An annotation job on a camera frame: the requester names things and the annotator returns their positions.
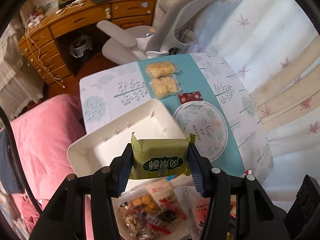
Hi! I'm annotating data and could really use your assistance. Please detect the white plastic storage bin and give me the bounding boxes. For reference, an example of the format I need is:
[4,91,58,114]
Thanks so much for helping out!
[68,99,196,239]

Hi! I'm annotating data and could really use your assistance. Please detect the clear bag orange crackers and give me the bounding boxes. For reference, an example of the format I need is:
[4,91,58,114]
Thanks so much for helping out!
[120,194,160,213]

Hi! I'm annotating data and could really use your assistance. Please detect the green pastry packet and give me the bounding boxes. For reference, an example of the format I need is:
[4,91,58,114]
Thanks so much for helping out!
[129,134,195,180]

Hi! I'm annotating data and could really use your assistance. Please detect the oats protein bar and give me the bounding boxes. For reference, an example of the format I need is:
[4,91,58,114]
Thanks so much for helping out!
[144,179,174,204]

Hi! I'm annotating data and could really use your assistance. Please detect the clear nut candy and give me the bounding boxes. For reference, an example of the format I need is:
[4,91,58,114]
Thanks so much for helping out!
[124,210,156,239]

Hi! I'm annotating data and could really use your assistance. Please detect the dark red snowflake packet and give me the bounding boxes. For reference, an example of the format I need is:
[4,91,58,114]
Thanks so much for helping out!
[178,91,203,104]

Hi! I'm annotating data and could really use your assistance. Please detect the rice cracker pack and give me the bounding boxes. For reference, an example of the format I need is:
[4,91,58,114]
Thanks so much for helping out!
[145,61,180,78]
[150,74,182,99]

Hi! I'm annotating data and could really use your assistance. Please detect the red white date snack bag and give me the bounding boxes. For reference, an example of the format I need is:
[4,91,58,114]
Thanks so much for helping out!
[174,186,210,239]

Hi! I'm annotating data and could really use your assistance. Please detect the clear dark candy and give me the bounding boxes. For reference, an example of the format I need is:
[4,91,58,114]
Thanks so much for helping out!
[145,198,187,235]

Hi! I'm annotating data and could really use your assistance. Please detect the pink bed blanket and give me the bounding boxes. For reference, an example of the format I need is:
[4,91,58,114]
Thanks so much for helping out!
[7,93,87,233]

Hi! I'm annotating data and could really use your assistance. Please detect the teal tree pattern tablecloth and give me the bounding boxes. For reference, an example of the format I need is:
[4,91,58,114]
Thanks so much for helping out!
[79,53,274,183]

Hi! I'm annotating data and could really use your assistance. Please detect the navy folded garment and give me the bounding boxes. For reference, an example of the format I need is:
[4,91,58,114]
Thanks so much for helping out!
[0,128,24,194]

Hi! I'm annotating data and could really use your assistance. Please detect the lace covered piano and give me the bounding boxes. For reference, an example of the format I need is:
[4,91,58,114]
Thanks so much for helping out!
[1,22,44,120]

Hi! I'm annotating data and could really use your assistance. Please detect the grey white office chair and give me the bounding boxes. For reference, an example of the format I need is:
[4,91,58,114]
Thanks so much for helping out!
[97,0,240,65]

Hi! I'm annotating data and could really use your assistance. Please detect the black waste bin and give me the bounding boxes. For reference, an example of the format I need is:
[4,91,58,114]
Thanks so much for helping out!
[69,34,92,58]

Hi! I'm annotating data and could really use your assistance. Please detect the wooden desk with drawers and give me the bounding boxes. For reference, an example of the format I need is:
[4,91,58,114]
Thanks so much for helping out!
[18,0,157,87]

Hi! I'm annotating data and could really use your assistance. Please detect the floral white curtain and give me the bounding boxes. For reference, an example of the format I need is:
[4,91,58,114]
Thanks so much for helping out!
[150,0,320,213]

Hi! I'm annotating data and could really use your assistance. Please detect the black cable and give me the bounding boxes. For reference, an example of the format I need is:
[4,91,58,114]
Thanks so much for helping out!
[0,106,43,215]

